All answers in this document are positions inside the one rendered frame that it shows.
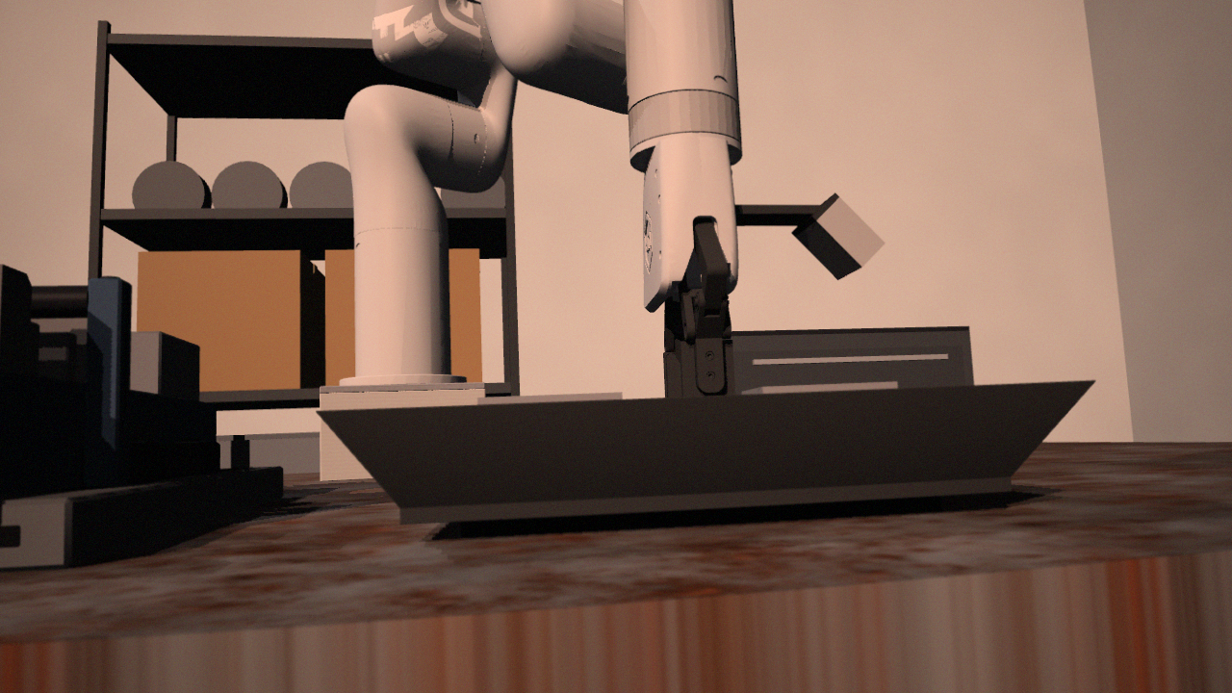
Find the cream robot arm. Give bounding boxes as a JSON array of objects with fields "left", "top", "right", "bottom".
[{"left": 339, "top": 0, "right": 885, "bottom": 386}]

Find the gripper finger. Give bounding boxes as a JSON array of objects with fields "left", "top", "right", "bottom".
[
  {"left": 678, "top": 218, "right": 736, "bottom": 397},
  {"left": 663, "top": 296, "right": 685, "bottom": 398}
]

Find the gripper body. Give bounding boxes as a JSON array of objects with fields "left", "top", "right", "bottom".
[{"left": 630, "top": 133, "right": 742, "bottom": 313}]

